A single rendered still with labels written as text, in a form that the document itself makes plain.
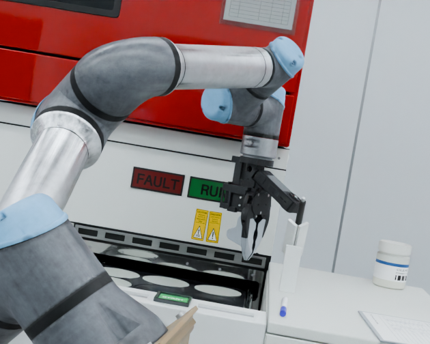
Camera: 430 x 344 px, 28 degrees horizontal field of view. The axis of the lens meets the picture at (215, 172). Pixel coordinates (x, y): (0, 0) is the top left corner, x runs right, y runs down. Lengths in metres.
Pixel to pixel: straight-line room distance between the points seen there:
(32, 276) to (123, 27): 1.02
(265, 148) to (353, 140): 1.69
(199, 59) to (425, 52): 2.12
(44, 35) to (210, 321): 0.87
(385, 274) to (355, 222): 1.58
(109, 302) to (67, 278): 0.05
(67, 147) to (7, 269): 0.36
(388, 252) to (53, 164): 0.85
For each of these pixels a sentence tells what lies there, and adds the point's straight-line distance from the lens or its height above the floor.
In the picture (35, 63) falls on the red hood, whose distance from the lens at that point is 1.94.
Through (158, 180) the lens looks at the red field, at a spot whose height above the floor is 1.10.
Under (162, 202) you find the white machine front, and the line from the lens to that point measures 1.93.
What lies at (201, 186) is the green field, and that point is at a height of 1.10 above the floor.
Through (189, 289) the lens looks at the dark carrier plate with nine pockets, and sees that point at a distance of 1.79.
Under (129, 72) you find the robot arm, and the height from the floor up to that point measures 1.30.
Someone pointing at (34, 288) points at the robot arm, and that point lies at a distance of 0.97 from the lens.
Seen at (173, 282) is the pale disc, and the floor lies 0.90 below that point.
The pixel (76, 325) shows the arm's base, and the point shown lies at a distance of 0.96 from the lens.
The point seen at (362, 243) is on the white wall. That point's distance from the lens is 3.44.
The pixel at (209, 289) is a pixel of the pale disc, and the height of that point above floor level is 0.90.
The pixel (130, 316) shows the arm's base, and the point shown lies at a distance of 0.97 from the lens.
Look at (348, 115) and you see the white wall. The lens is 3.41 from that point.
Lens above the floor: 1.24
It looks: 3 degrees down
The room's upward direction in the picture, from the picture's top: 9 degrees clockwise
